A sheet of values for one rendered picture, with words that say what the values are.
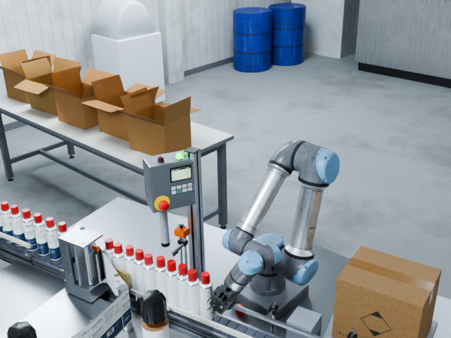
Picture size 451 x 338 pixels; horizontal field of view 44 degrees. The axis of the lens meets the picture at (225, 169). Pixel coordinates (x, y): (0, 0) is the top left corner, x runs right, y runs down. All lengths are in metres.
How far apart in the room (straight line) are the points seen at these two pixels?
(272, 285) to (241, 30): 6.35
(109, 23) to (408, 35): 4.01
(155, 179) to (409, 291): 0.95
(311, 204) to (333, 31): 7.37
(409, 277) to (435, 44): 6.19
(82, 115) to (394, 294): 2.91
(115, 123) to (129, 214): 1.23
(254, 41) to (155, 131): 4.83
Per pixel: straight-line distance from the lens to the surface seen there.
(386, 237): 4.43
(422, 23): 8.10
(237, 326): 2.17
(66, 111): 4.46
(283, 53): 8.76
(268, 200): 2.04
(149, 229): 2.85
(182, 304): 2.21
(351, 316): 2.10
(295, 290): 2.34
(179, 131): 3.74
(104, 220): 2.97
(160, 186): 2.02
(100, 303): 2.34
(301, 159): 2.01
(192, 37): 8.34
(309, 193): 2.04
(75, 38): 7.08
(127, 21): 6.63
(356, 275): 2.05
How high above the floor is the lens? 2.32
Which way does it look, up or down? 26 degrees down
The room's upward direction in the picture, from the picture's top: 1 degrees counter-clockwise
